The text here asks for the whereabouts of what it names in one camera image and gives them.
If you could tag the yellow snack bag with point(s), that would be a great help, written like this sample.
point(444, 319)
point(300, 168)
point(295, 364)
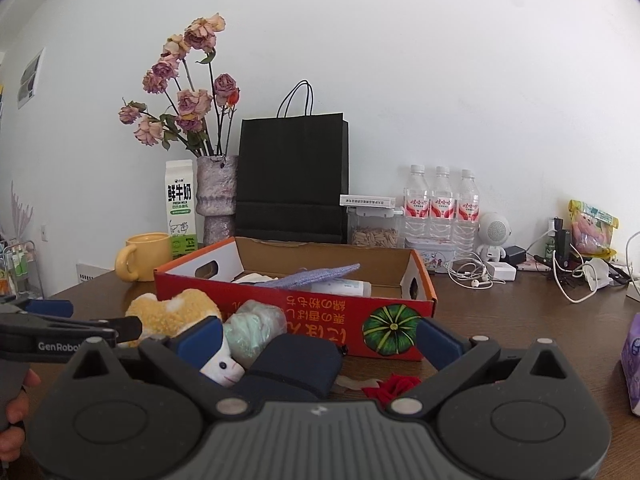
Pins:
point(592, 230)

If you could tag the red fabric flower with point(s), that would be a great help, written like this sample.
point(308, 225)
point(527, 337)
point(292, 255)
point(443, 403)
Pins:
point(389, 389)

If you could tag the white power adapter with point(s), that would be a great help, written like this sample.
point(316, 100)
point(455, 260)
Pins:
point(501, 271)

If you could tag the white tin box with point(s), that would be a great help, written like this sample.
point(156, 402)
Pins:
point(436, 254)

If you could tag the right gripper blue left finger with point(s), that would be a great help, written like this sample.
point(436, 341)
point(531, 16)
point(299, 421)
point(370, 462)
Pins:
point(199, 343)

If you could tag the dried pink rose bouquet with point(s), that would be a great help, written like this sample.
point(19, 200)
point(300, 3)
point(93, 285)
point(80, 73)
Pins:
point(201, 104)

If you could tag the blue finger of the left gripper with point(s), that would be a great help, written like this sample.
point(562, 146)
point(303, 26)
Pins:
point(120, 328)
point(50, 307)

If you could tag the purple tissue pack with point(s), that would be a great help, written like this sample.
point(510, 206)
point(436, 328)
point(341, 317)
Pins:
point(630, 359)

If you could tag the white cloth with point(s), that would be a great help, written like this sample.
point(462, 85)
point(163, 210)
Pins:
point(253, 279)

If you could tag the wall paper notice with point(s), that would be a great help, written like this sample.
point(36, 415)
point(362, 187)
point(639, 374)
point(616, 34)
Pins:
point(29, 80)

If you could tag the wire storage rack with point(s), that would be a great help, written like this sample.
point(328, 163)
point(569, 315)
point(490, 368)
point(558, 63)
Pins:
point(20, 277)

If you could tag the dark navy pouch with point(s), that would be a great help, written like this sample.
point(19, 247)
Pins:
point(292, 368)

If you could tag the yellow white plush toy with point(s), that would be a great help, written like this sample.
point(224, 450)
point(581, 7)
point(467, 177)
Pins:
point(171, 317)

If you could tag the white green milk carton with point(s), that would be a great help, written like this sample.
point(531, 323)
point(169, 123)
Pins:
point(180, 206)

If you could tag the clear snack container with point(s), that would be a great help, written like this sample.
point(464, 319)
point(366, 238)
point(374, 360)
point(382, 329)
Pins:
point(374, 227)

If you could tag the white earphones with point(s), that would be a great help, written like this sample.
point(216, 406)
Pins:
point(469, 272)

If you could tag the black phone stand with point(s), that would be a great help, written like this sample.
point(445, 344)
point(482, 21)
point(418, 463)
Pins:
point(558, 251)

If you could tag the purple fabric pouch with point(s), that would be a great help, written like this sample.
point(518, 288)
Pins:
point(306, 277)

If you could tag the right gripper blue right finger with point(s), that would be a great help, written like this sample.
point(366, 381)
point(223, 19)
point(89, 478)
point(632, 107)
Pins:
point(438, 345)

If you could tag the white flat box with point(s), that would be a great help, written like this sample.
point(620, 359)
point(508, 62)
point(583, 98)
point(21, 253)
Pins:
point(370, 201)

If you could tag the black paper shopping bag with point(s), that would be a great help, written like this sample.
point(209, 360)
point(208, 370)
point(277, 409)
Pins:
point(293, 169)

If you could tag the clear water bottle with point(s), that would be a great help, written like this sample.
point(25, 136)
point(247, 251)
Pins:
point(442, 205)
point(467, 214)
point(417, 203)

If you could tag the black power adapter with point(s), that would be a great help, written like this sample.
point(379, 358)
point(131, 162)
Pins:
point(514, 255)

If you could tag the purple textured vase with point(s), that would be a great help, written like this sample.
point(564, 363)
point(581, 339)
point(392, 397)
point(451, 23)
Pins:
point(215, 196)

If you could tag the person's left hand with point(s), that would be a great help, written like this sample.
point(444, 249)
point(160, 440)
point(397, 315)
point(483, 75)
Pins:
point(13, 438)

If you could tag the red cardboard box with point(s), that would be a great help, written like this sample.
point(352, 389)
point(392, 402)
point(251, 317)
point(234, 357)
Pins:
point(382, 325)

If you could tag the yellow ceramic mug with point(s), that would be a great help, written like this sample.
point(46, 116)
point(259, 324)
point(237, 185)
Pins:
point(142, 255)

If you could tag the white robot toy speaker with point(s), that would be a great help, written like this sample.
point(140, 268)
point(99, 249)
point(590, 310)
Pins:
point(493, 232)

